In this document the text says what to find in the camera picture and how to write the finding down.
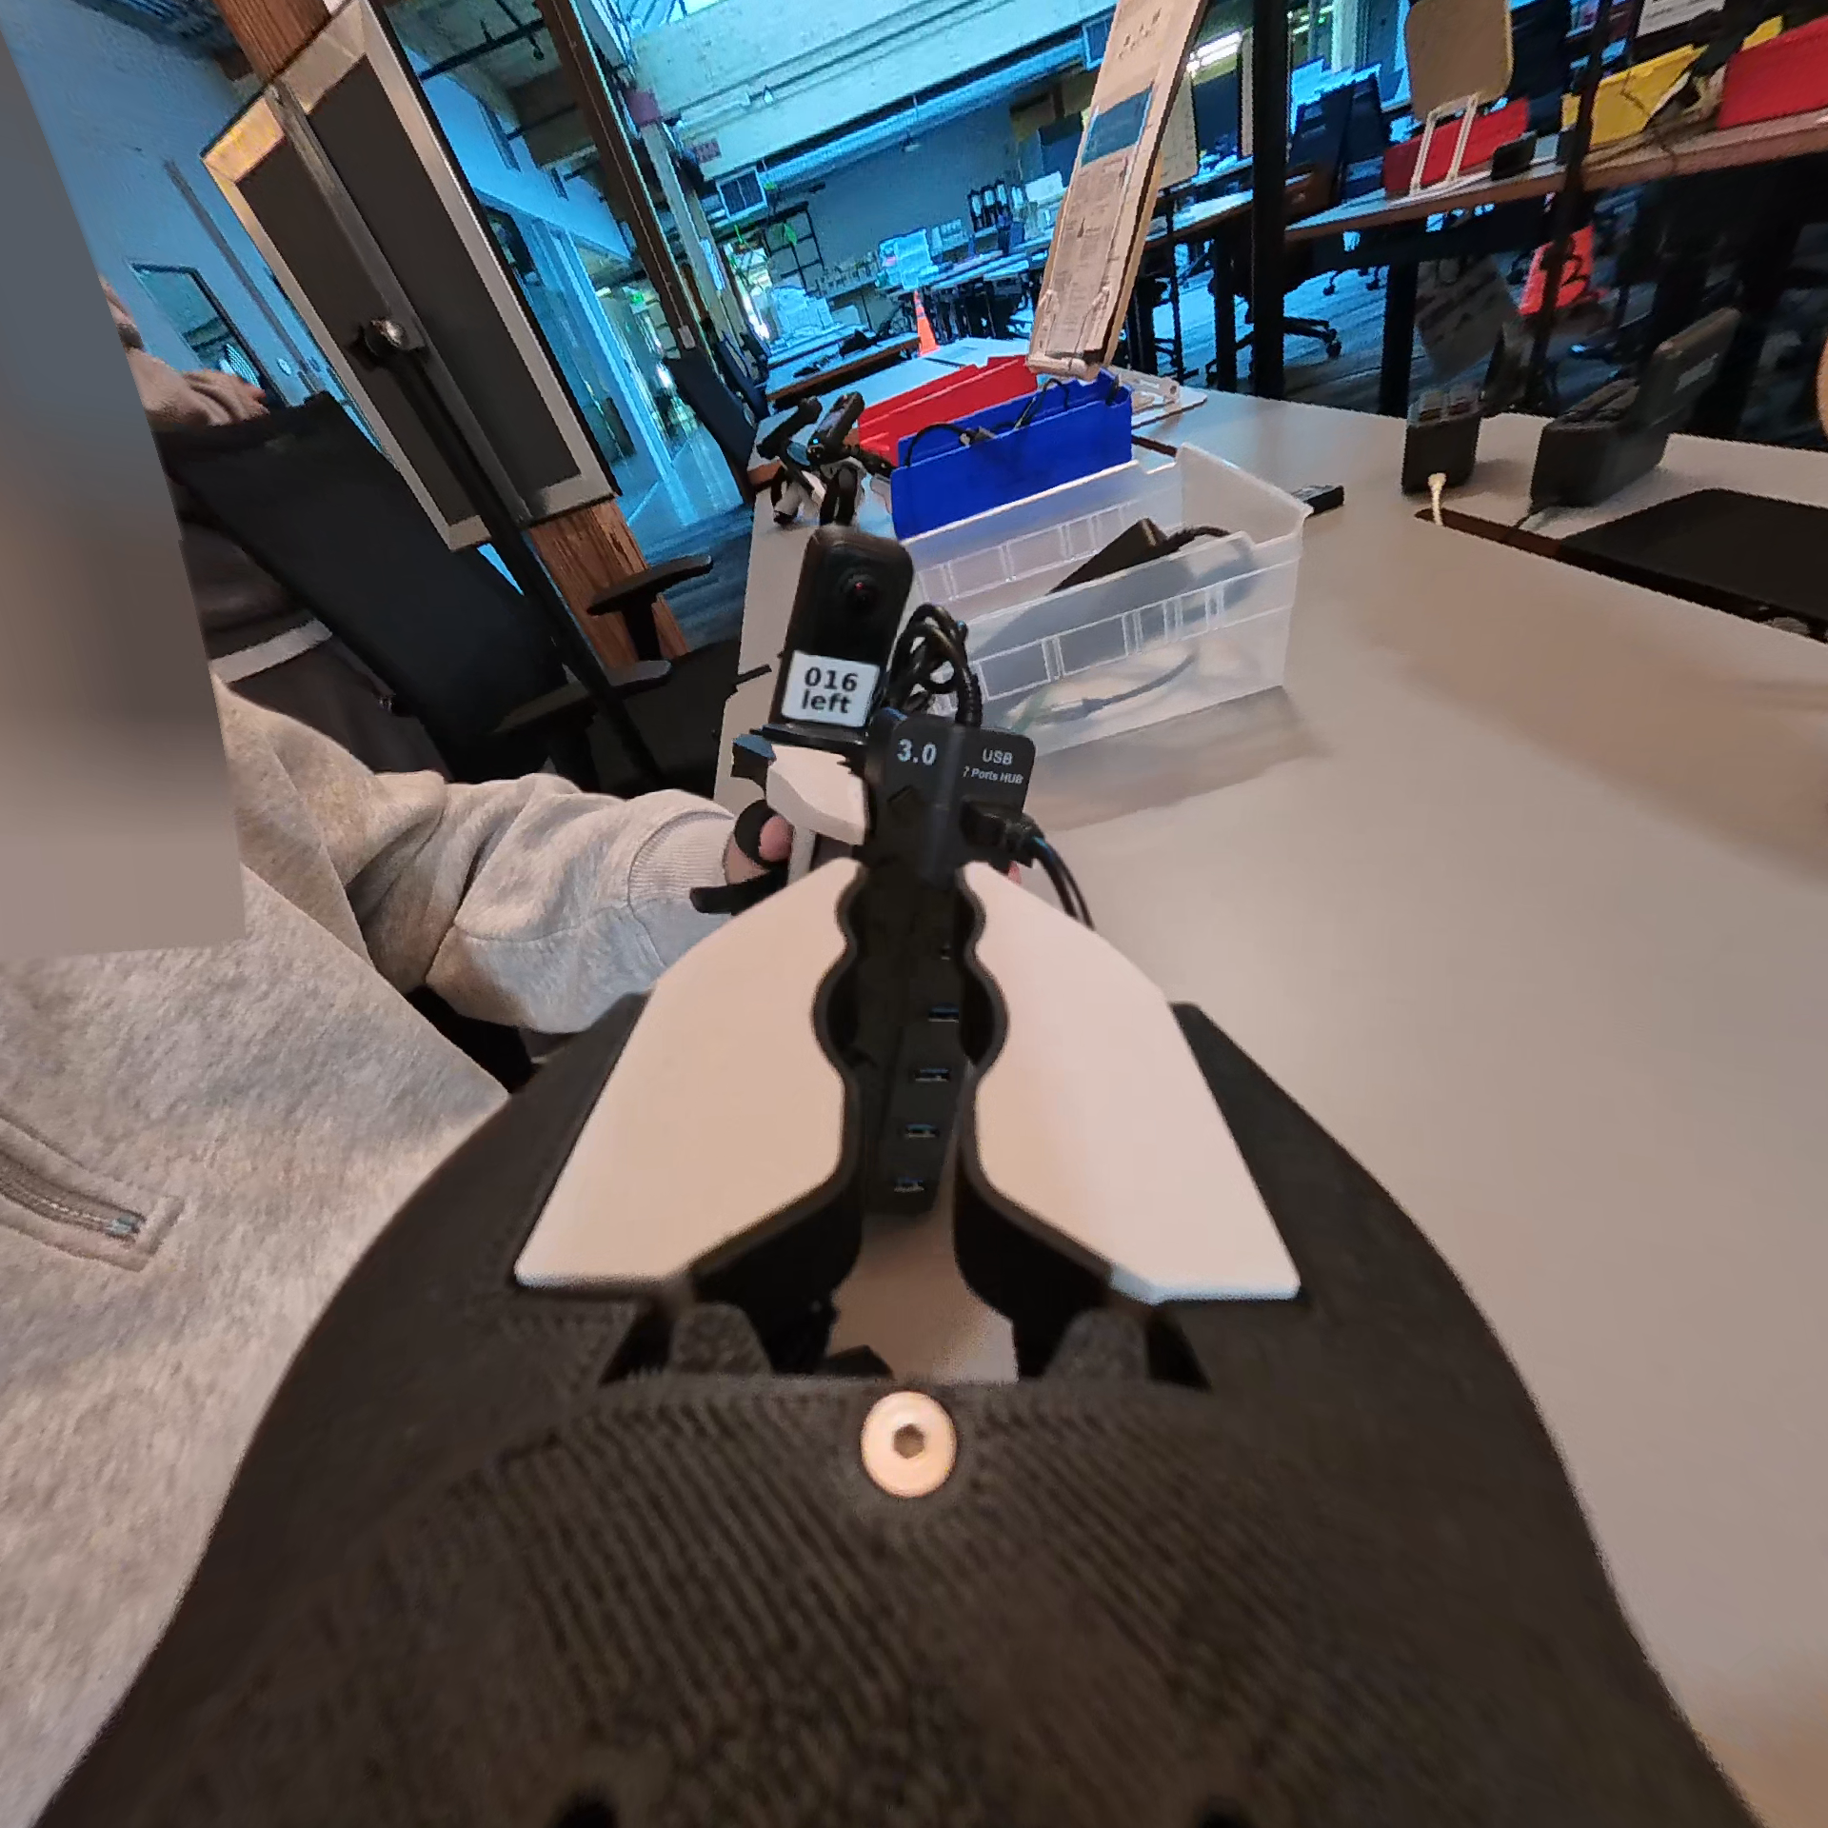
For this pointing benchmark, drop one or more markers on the black USB hub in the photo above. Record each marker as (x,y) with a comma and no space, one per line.
(922,813)

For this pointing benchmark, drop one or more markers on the small black charger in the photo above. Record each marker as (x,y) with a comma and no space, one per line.
(1445,436)

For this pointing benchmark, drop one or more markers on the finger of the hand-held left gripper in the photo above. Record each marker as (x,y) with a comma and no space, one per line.
(821,800)

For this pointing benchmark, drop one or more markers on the red bin with white stand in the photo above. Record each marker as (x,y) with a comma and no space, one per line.
(1457,143)

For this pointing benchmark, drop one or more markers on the blue plastic bin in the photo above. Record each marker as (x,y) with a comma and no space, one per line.
(1000,471)

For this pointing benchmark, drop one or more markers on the black power adapter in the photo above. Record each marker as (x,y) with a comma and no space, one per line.
(1127,551)

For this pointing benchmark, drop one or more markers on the large black charger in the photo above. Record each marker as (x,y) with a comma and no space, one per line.
(1613,421)

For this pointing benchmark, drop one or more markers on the red storage bin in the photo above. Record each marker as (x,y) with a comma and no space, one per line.
(1771,71)

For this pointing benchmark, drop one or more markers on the yellow plastic bin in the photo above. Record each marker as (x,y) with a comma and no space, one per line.
(1628,94)

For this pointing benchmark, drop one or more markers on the orange traffic cone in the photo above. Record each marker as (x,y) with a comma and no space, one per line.
(928,328)

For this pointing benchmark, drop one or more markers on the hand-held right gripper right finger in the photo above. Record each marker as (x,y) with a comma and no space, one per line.
(1114,1128)

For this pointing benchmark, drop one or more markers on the black flat pad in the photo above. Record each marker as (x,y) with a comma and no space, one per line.
(1699,551)

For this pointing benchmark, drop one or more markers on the person's left hand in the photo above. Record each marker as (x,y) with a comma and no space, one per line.
(773,840)

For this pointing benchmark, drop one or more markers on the wood-edged background desk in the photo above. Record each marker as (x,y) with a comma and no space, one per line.
(1499,185)

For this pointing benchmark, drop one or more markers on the black office chair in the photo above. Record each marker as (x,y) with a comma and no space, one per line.
(429,629)

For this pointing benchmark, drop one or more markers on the black support column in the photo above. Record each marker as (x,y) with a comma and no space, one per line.
(1270,200)

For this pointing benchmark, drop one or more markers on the clear plastic bin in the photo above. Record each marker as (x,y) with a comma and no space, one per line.
(1143,629)

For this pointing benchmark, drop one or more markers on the black and white device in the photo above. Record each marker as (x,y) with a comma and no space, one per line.
(813,457)

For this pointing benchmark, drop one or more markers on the person's left forearm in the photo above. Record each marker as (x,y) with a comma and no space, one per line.
(499,886)

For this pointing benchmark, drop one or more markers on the person's grey sweatshirt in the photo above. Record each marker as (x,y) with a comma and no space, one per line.
(213,1213)

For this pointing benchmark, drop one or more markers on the grey framed board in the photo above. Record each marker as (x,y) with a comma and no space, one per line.
(429,286)

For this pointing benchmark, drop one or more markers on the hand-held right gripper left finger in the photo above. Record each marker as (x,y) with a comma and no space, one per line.
(670,1114)

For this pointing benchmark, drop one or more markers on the red plastic bin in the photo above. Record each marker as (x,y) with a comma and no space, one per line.
(928,408)

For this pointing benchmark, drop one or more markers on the black stand pole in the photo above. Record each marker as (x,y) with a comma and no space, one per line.
(486,543)

